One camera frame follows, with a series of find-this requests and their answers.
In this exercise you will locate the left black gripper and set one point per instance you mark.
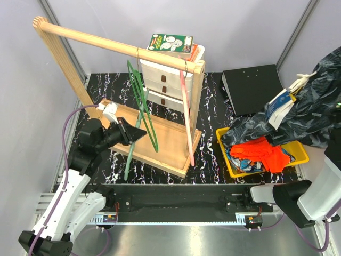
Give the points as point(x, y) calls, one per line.
point(129, 133)

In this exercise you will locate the dark green hanger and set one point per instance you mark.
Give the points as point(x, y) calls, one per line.
point(141, 100)

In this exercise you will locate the wooden clothes rack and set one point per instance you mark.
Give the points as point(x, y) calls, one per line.
point(174, 140)

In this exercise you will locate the light green hanger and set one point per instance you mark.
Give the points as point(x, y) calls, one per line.
point(132, 147)

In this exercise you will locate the pink hanger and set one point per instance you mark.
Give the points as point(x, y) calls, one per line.
point(186, 116)

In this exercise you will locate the patterned blue orange shorts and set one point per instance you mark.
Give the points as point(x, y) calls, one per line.
point(247, 166)

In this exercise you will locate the dark grey patterned shorts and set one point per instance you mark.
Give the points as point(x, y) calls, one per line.
point(313, 116)

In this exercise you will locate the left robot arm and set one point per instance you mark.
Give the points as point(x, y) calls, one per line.
point(60, 225)

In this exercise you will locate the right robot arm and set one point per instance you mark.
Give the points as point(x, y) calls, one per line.
point(306, 202)

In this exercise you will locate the white drawer unit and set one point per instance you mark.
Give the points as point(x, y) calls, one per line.
point(164, 85)

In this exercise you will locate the green book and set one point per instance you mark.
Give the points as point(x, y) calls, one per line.
point(173, 45)

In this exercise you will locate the orange book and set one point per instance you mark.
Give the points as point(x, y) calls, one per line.
point(194, 52)

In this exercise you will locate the yellow plastic tray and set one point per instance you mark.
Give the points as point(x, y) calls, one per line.
point(294, 148)

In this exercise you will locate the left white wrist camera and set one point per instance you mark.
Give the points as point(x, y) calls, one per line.
point(109, 110)

